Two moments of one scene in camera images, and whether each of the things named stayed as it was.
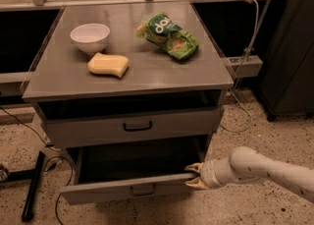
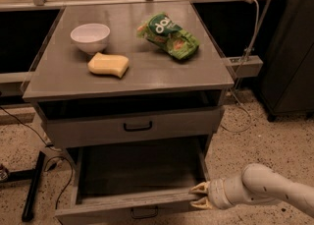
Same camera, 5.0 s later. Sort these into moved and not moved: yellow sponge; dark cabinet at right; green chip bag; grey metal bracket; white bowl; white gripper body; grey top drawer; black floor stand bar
Moved: white gripper body
Not moved: grey top drawer; green chip bag; white bowl; yellow sponge; grey metal bracket; dark cabinet at right; black floor stand bar
